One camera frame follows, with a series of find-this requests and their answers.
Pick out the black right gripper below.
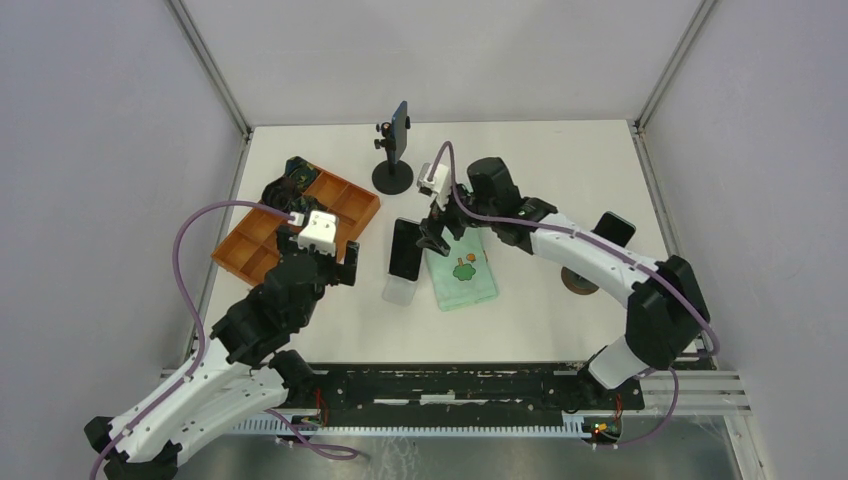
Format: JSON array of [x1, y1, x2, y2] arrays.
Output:
[[417, 181, 497, 256]]

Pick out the black smartphone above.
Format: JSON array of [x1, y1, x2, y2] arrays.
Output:
[[388, 218, 422, 282]]

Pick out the white folding phone stand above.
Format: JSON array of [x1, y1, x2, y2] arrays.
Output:
[[382, 275, 417, 307]]

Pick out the black clamp phone stand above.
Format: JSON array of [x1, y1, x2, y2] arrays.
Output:
[[371, 121, 413, 195]]

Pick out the blue smartphone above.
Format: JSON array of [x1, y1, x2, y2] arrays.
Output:
[[391, 100, 411, 163]]

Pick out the brown round base stand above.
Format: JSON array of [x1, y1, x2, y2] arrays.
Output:
[[561, 267, 599, 295]]

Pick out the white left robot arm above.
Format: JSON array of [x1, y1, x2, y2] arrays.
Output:
[[84, 226, 359, 479]]

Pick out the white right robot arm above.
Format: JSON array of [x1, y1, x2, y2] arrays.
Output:
[[417, 157, 709, 408]]

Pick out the green cartoon towel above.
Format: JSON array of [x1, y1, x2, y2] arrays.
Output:
[[424, 229, 499, 312]]

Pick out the orange compartment tray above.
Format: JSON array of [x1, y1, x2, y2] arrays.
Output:
[[210, 162, 383, 287]]

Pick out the rolled dark patterned tie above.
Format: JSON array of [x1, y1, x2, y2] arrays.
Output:
[[284, 156, 322, 192]]

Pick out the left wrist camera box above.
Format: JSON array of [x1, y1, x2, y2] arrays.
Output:
[[297, 210, 339, 256]]

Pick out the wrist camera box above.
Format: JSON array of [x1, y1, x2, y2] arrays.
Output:
[[416, 163, 452, 210], [297, 210, 339, 256]]

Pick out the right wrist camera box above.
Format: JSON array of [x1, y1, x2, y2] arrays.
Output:
[[416, 163, 452, 210]]

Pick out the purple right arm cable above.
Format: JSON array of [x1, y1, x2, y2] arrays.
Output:
[[423, 140, 722, 362]]

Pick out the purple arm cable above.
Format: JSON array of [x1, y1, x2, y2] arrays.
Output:
[[423, 140, 722, 362], [88, 200, 296, 480]]

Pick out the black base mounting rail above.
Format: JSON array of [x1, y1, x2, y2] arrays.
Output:
[[280, 362, 645, 428]]

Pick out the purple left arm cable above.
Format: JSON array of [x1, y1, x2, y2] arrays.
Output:
[[88, 200, 296, 480]]

